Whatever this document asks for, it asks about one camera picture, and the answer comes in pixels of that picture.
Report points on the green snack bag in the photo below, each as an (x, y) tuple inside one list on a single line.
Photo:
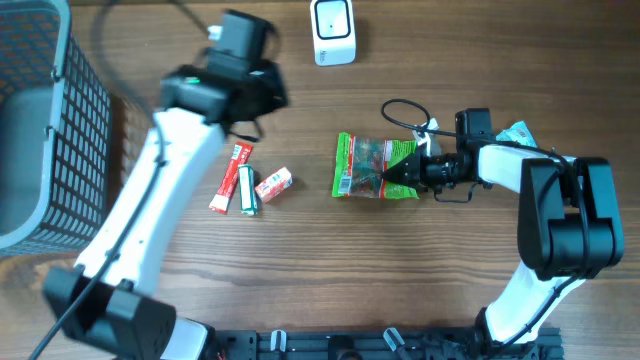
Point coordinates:
[(360, 163)]

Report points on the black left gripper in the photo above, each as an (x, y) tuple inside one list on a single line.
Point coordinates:
[(281, 96)]

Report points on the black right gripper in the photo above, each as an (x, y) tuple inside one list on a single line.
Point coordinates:
[(416, 164)]

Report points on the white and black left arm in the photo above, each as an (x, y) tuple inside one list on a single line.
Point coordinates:
[(106, 300)]

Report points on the white barcode scanner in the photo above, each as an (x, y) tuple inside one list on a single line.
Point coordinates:
[(333, 32)]

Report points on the red white box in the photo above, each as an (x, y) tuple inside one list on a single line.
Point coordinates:
[(221, 200)]

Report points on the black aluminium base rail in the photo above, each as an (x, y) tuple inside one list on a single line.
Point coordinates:
[(430, 344)]

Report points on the dark grey plastic basket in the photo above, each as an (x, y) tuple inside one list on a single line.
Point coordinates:
[(55, 133)]

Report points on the green white box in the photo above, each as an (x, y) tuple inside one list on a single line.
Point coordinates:
[(248, 200)]

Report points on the orange tissue pack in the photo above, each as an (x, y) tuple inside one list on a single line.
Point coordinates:
[(274, 184)]

